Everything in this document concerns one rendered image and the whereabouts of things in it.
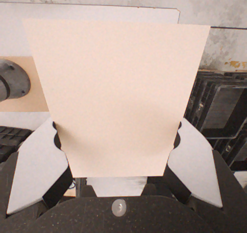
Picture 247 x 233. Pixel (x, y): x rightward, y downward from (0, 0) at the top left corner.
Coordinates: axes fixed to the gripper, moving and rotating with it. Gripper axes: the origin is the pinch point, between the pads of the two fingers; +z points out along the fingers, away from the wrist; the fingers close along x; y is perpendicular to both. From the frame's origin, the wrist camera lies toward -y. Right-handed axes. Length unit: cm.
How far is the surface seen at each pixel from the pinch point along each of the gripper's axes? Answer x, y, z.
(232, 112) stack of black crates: 85, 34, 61
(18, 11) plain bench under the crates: -34, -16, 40
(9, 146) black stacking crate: -48, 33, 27
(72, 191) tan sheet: -26, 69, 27
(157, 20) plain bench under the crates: 13.8, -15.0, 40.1
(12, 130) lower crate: -53, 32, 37
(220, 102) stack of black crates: 72, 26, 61
